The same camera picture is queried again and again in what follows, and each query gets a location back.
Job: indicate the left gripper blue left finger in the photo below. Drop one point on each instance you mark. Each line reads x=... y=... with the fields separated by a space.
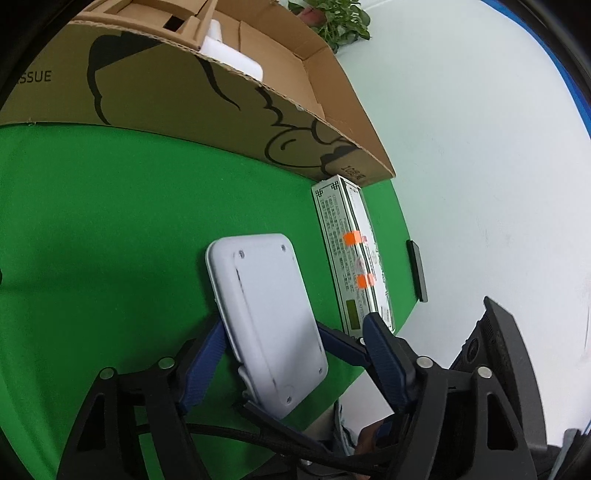
x=118 y=408

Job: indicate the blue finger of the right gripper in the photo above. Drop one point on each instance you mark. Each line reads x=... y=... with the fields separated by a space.
x=344 y=347

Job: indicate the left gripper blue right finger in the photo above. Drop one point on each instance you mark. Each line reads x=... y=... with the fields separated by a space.
x=447 y=424

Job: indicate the green white medicine box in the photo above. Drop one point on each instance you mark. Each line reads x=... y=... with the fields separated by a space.
x=354 y=258

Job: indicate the white plastic device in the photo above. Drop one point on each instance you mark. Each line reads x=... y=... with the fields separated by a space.
x=264 y=306

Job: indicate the white hair dryer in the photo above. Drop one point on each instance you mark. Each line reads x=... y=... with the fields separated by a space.
x=213 y=47

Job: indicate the person's right hand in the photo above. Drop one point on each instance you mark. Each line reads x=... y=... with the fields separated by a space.
x=372 y=437

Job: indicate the grey jacket sleeve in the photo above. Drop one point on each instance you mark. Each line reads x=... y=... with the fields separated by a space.
x=344 y=439

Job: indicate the black phone on table edge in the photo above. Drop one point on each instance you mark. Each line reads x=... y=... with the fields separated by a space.
x=417 y=269

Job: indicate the green tablecloth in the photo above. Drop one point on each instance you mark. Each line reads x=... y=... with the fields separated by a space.
x=103 y=235

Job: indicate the large shallow cardboard tray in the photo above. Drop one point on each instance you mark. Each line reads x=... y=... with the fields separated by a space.
x=303 y=117

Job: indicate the right potted green plant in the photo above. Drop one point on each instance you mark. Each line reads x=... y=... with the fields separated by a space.
x=338 y=22

